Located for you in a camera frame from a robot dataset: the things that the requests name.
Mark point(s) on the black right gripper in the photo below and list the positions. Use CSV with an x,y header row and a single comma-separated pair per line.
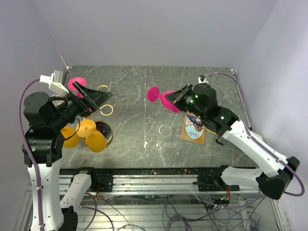
x,y
177,97

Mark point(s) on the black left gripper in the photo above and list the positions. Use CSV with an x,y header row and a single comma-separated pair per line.
x,y
93,99

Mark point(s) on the pink wine glass front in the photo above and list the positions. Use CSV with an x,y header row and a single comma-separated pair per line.
x,y
154,94

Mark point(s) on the clear wine glass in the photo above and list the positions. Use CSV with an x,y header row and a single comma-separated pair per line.
x,y
165,133

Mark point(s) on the yellow wine glass front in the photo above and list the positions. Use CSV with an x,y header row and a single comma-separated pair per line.
x,y
93,138

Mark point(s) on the yellow wine glass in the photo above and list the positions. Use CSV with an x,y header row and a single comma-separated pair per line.
x,y
71,139
93,138

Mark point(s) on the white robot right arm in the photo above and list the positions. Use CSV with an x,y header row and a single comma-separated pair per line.
x,y
274,172

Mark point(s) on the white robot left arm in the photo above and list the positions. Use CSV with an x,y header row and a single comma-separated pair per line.
x,y
42,148

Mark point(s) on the yellow wine glass left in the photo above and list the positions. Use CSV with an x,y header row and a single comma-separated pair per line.
x,y
71,139

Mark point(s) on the wooden picture card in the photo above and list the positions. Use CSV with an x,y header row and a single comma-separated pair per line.
x,y
193,129

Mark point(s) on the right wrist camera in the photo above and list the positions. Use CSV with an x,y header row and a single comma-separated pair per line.
x,y
202,79

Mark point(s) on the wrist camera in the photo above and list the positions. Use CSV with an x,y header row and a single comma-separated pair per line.
x,y
54,82
202,79

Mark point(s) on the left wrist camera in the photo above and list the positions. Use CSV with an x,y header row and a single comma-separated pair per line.
x,y
54,82

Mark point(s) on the aluminium mounting rail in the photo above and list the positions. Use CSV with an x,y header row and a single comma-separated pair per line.
x,y
155,181

